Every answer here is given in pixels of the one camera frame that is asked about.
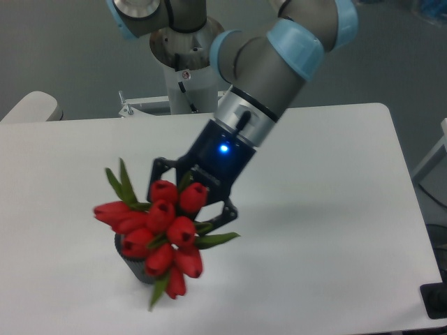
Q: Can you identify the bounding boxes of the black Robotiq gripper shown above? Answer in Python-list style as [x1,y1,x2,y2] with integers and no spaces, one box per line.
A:
[146,120,256,230]

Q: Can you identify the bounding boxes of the red tulip bouquet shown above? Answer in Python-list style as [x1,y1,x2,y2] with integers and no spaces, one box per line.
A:
[93,161,239,309]

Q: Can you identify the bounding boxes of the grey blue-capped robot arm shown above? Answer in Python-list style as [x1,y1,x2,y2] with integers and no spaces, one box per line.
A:
[108,1,358,229]

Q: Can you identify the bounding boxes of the dark grey ribbed vase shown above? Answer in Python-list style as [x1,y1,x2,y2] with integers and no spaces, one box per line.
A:
[115,234,154,285]

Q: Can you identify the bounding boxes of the white chair armrest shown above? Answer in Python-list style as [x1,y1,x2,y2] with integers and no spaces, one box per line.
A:
[1,91,64,124]

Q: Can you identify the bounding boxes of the white furniture at right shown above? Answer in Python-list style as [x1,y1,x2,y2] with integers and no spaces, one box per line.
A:
[410,119,446,209]

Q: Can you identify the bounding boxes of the black device at table edge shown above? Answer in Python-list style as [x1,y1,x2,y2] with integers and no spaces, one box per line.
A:
[420,283,446,320]

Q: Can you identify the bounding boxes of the clear bin with blue items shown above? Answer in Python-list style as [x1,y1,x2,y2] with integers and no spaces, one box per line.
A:
[412,0,446,25]

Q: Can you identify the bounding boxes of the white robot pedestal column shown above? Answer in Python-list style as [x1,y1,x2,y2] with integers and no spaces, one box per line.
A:
[149,17,233,114]

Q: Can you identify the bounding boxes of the white metal base frame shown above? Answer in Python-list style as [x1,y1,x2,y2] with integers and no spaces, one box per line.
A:
[117,89,228,119]

